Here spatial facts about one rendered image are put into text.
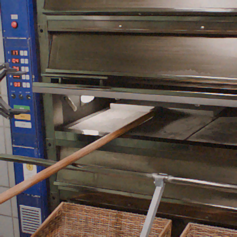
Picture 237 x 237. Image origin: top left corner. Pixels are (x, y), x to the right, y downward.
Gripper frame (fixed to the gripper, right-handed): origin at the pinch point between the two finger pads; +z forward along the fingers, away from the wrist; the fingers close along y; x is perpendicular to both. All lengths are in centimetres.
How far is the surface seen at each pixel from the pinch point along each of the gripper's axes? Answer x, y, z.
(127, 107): -101, 29, -12
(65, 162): -12.2, 28.4, 7.6
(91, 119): -78, 30, -20
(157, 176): -17, 31, 43
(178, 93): -40, 6, 41
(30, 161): -17.8, 32.2, -12.5
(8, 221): -56, 80, -57
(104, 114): -90, 30, -20
